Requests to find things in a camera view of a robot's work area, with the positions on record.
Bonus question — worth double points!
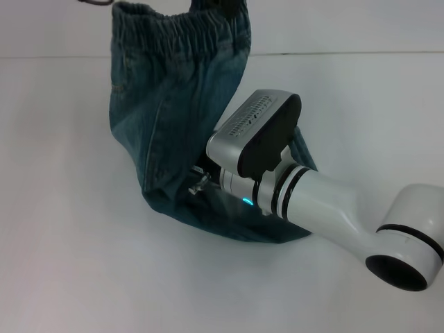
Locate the blue denim shorts with cartoon print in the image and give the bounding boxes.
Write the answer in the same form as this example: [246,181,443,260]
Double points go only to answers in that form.
[109,1,316,246]

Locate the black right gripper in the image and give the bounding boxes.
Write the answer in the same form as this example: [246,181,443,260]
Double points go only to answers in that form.
[188,157,222,196]

